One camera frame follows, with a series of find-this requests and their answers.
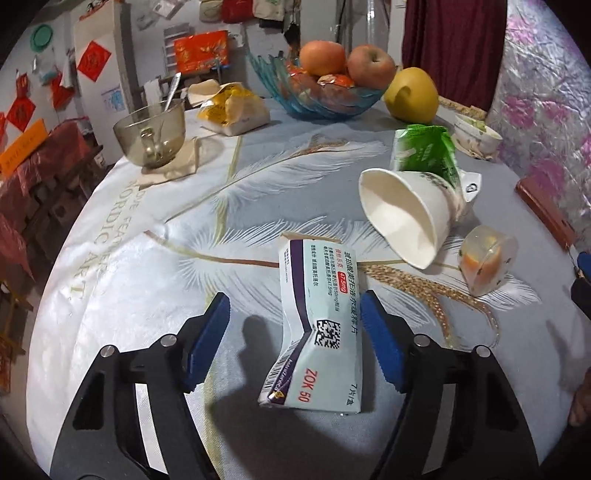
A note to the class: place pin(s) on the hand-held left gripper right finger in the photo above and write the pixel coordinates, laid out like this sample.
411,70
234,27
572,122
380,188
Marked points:
383,341

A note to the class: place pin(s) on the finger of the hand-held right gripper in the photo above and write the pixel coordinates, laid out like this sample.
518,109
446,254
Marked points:
582,297

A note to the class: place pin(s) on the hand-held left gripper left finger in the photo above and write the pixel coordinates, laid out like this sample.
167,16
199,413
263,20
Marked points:
207,341

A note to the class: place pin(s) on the white medicine box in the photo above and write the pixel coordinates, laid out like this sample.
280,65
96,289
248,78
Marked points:
318,314

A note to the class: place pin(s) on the person's right hand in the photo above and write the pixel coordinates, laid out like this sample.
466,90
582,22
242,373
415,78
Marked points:
581,401

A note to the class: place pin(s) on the brown leather wallet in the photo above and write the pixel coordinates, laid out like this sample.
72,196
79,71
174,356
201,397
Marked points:
547,212

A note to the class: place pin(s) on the clear plastic jelly cup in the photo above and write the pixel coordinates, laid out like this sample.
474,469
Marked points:
487,258

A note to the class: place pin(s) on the white paper cup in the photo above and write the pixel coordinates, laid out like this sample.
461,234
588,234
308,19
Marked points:
401,212

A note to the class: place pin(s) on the beige paper napkin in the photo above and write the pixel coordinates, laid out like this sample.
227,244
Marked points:
184,159
461,152

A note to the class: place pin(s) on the white ceramic bowl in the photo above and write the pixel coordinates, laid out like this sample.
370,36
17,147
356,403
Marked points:
478,136

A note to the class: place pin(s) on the green white carton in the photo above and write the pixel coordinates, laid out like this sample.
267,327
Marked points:
427,147

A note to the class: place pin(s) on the floral plastic sheet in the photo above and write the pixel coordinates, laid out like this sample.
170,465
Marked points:
545,92

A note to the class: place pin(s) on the smoky glass bowl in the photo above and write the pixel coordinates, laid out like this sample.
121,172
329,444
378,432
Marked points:
150,134

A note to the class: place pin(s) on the red plastic cover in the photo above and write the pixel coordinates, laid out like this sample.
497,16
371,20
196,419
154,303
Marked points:
41,194

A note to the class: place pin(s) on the yellow snack bag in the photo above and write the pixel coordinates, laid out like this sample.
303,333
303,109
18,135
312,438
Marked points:
231,110

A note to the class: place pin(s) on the blue glass fruit bowl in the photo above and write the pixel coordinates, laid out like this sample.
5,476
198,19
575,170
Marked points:
318,104

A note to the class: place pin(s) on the yellow pear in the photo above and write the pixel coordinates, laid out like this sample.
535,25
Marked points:
411,94

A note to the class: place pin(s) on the metal spoon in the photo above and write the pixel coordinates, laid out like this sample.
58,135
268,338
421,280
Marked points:
171,92

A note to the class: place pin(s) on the orange wrapped candies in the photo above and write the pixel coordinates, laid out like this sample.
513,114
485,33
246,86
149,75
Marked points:
337,81

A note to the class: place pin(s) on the long orange box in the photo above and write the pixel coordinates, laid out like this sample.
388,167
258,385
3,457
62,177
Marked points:
23,147

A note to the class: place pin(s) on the red apple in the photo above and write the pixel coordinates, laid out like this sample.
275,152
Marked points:
371,67

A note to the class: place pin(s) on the dark red curtain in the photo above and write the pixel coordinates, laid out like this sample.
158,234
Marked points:
455,50

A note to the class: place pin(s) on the orange fruit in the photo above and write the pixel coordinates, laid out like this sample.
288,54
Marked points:
322,57

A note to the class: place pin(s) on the orange red gift box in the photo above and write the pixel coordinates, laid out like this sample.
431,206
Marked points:
201,50

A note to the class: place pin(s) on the red diamond paper decoration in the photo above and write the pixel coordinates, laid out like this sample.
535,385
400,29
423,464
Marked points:
93,61
21,115

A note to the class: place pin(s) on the white refrigerator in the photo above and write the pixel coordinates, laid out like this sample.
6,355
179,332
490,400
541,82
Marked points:
101,27

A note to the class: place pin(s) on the red tote bag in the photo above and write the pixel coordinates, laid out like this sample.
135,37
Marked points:
236,9

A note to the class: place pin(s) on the beige tote bag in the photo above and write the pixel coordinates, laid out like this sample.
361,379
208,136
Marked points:
268,8

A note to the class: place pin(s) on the teal round plate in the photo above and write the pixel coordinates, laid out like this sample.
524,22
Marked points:
41,38

